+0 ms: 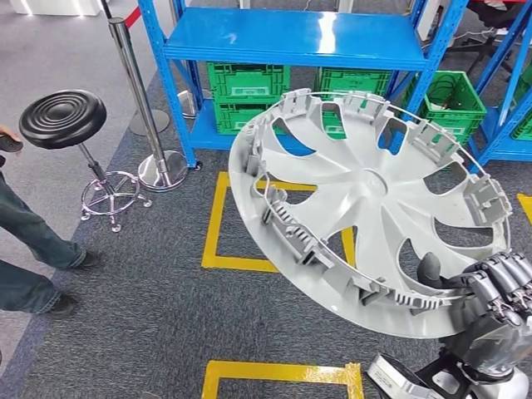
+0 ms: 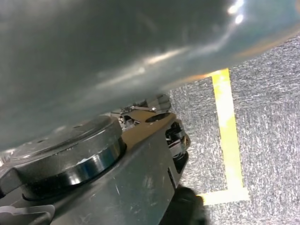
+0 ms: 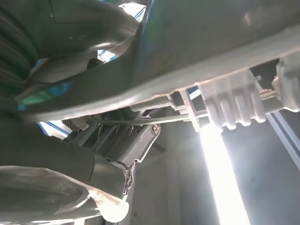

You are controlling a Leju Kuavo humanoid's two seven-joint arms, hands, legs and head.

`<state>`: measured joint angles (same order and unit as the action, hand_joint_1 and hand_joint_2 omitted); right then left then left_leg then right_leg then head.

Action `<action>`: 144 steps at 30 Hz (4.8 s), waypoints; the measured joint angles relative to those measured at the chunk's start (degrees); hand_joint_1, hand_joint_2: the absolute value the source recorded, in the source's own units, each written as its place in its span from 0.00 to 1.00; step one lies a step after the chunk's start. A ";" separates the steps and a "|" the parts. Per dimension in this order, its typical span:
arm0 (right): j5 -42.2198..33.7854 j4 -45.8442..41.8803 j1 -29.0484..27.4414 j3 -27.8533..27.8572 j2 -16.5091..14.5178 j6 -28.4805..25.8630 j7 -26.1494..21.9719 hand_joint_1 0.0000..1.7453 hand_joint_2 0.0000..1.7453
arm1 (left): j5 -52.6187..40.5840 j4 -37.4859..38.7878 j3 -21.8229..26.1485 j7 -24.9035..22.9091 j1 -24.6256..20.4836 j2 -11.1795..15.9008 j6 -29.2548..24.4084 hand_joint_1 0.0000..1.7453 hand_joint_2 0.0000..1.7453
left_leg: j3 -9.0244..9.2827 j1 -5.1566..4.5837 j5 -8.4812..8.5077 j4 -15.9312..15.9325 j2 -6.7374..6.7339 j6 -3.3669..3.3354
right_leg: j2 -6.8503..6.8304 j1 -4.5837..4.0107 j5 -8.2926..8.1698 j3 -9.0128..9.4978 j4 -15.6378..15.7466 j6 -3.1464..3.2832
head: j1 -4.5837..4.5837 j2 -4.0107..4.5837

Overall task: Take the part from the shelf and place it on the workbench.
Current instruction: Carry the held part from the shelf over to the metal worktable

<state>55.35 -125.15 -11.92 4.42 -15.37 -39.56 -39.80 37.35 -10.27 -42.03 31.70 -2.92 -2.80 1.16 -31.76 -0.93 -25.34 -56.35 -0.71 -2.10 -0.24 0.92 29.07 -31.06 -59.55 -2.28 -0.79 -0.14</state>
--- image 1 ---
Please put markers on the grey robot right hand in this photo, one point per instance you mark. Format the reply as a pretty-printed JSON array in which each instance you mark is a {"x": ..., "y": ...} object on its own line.
[{"x": 499, "y": 341}]

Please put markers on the person's hand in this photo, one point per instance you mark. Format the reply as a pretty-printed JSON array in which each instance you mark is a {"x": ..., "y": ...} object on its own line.
[{"x": 6, "y": 132}]

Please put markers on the black handheld controller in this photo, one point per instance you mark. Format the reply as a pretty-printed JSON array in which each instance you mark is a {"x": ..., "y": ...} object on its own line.
[{"x": 10, "y": 146}]

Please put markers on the grey plastic wheel cover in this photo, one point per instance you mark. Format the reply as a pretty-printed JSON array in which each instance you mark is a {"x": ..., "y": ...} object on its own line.
[{"x": 373, "y": 182}]

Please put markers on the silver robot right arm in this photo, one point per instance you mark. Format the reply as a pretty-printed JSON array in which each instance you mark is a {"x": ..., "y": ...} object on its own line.
[{"x": 499, "y": 388}]

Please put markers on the black round stool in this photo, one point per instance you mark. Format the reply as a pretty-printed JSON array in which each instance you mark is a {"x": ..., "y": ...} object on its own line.
[{"x": 62, "y": 118}]

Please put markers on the person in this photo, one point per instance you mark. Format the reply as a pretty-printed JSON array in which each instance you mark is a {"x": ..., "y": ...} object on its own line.
[{"x": 25, "y": 231}]

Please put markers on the white display plinth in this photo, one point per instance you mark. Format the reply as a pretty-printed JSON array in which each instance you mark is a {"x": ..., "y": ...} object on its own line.
[{"x": 53, "y": 6}]

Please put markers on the red barrier belt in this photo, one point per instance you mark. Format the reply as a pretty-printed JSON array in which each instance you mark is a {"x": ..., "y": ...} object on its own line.
[{"x": 133, "y": 16}]

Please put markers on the yellow floor tape square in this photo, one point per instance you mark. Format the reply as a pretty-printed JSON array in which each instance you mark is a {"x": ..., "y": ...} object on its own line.
[
  {"x": 270, "y": 371},
  {"x": 212, "y": 220}
]

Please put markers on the black office chair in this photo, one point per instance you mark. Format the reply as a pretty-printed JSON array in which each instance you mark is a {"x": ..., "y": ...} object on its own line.
[{"x": 494, "y": 14}]

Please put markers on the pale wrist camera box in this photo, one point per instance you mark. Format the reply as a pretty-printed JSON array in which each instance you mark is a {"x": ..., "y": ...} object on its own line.
[{"x": 391, "y": 380}]

